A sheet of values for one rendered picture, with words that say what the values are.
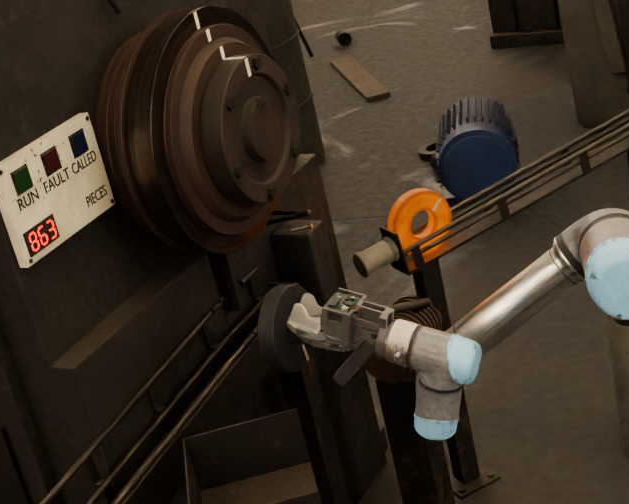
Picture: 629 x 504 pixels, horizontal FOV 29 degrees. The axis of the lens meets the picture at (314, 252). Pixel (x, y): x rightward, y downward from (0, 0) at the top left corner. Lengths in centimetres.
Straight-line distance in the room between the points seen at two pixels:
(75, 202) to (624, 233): 94
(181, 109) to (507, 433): 146
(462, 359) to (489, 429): 129
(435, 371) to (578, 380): 144
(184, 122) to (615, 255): 79
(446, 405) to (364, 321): 20
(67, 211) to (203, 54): 38
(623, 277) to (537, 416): 141
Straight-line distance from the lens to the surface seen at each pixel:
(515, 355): 360
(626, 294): 195
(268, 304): 212
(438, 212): 279
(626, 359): 295
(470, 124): 452
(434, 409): 208
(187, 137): 219
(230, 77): 222
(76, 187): 220
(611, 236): 198
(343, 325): 207
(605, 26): 492
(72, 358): 219
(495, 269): 412
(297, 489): 214
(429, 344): 203
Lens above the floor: 180
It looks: 23 degrees down
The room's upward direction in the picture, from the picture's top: 13 degrees counter-clockwise
